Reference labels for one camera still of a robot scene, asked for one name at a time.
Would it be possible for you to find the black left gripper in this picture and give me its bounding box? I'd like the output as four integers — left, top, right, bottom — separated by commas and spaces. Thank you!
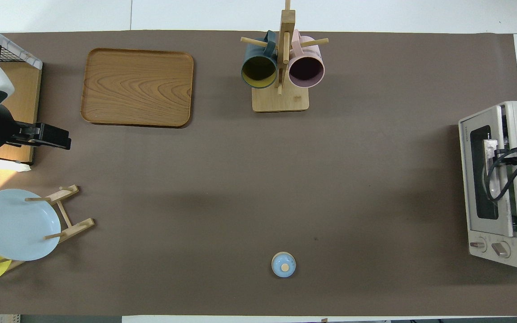
6, 122, 71, 150

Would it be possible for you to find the glass oven door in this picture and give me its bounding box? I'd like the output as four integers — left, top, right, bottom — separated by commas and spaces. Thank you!
459, 104, 517, 238

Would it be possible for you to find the wooden plate rack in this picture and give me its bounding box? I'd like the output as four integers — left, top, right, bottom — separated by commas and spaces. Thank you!
0, 184, 95, 272

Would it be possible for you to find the wooden serving tray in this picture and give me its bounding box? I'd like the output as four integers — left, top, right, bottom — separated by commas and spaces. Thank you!
80, 48, 195, 128

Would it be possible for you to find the light blue plate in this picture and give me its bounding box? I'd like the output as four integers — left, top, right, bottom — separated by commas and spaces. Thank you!
0, 189, 61, 262

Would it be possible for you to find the brown table mat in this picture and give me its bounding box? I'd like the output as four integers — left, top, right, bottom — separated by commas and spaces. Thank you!
0, 30, 517, 317

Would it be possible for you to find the pink mug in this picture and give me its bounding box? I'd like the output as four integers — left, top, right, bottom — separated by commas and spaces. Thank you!
288, 30, 325, 88

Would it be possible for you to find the dark blue mug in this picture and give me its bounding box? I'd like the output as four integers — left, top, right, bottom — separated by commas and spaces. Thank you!
241, 31, 279, 89

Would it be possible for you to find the wooden mug tree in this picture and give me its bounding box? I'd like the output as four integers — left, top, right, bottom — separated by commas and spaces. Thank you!
241, 0, 329, 113

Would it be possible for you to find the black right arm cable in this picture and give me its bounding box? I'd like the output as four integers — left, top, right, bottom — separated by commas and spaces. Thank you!
484, 146, 517, 216

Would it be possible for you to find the wire basket wooden shelf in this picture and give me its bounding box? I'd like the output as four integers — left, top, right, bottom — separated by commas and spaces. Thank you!
0, 18, 44, 172

